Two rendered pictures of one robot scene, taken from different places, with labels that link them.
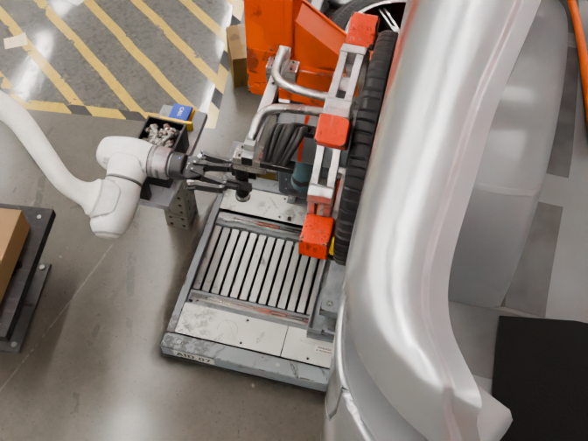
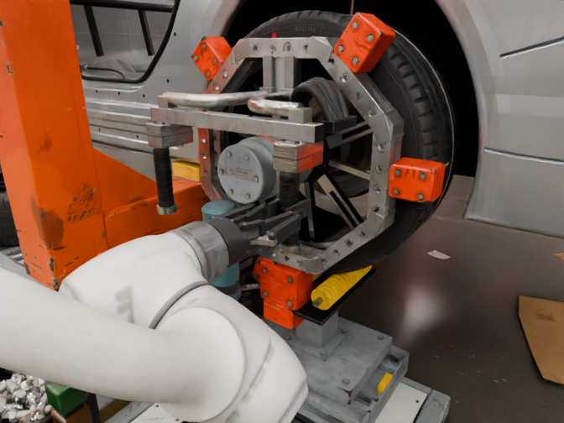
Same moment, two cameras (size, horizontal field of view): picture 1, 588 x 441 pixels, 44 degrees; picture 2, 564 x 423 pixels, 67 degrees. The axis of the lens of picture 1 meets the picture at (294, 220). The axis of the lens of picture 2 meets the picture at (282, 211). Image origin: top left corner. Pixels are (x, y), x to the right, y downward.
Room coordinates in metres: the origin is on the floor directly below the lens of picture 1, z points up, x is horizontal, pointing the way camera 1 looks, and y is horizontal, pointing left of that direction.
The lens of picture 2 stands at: (0.93, 0.81, 1.10)
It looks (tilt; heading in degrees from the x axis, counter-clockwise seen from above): 21 degrees down; 294
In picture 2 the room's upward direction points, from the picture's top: straight up
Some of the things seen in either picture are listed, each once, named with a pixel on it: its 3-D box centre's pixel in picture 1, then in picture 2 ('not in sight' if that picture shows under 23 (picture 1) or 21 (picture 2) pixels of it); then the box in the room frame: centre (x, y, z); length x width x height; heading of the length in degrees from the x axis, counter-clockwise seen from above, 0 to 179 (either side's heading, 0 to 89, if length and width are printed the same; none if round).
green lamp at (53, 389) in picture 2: not in sight; (65, 391); (1.40, 0.50, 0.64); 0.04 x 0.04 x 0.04; 78
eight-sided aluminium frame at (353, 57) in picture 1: (338, 144); (286, 159); (1.32, -0.12, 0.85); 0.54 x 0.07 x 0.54; 168
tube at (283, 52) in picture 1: (306, 65); (217, 81); (1.44, -0.02, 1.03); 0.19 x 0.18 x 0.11; 78
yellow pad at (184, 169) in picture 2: not in sight; (199, 168); (1.78, -0.41, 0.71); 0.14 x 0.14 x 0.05; 78
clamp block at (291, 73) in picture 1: (283, 70); (169, 132); (1.53, 0.05, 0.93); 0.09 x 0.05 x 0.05; 78
